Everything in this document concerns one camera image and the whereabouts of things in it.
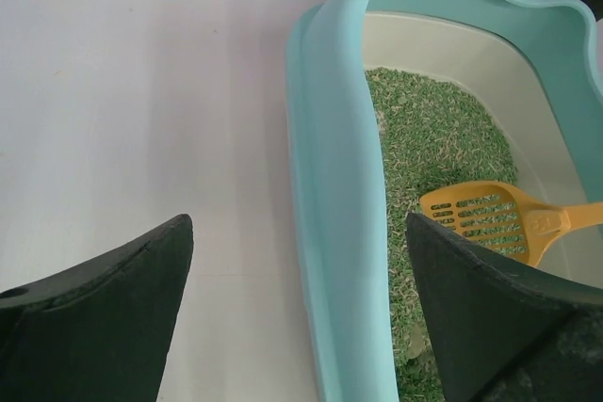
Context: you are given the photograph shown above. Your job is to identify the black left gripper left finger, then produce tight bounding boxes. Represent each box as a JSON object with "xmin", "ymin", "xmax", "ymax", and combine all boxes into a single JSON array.
[{"xmin": 1, "ymin": 214, "xmax": 193, "ymax": 402}]

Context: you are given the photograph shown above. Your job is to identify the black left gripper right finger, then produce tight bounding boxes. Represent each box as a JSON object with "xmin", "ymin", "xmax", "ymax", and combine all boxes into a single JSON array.
[{"xmin": 406, "ymin": 214, "xmax": 602, "ymax": 401}]

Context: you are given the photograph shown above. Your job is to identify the yellow slotted litter scoop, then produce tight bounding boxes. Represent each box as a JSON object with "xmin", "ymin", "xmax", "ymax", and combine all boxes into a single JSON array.
[{"xmin": 419, "ymin": 181, "xmax": 602, "ymax": 267}]

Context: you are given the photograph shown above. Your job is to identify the teal plastic litter box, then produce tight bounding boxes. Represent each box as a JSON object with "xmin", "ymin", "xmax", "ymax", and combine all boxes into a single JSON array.
[{"xmin": 286, "ymin": 0, "xmax": 602, "ymax": 401}]

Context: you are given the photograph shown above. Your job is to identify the green cat litter pellets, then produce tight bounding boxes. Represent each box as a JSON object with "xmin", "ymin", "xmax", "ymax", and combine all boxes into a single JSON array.
[{"xmin": 366, "ymin": 68, "xmax": 517, "ymax": 401}]

